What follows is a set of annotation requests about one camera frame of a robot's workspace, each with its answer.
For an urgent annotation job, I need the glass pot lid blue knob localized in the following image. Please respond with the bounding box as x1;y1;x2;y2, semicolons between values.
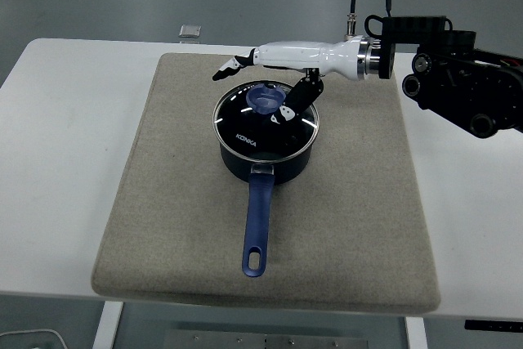
212;80;321;161

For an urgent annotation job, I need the white table leg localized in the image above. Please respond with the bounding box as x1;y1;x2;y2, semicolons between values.
92;302;124;349
404;316;429;349

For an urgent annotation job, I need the beige fabric mat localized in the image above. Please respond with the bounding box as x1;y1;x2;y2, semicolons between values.
90;52;441;314

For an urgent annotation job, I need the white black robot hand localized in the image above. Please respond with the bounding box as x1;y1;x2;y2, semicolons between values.
212;35;364;125

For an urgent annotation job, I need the black table control panel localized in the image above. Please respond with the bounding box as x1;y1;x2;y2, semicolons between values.
464;319;523;330

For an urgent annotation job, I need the dark pot with blue handle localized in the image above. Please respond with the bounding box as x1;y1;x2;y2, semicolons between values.
218;128;319;279

